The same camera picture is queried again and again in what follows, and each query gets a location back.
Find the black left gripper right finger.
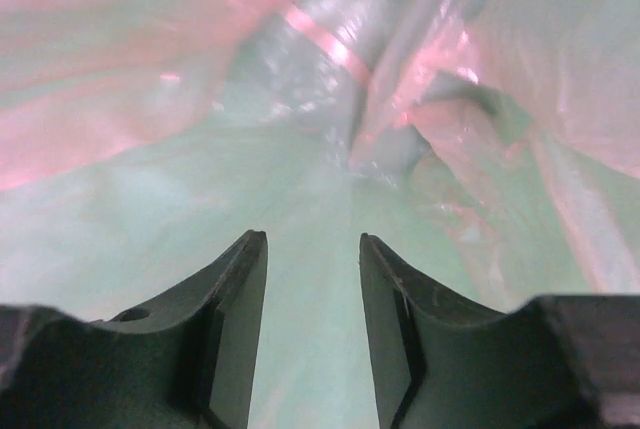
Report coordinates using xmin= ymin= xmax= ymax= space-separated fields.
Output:
xmin=359 ymin=234 xmax=639 ymax=428

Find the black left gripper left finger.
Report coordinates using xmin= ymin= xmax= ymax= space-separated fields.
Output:
xmin=1 ymin=231 xmax=268 ymax=428

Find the green plastic trash bin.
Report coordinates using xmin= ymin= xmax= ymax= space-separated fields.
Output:
xmin=0 ymin=0 xmax=640 ymax=429

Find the pink plastic trash bag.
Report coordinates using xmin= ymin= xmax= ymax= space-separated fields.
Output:
xmin=0 ymin=0 xmax=640 ymax=300

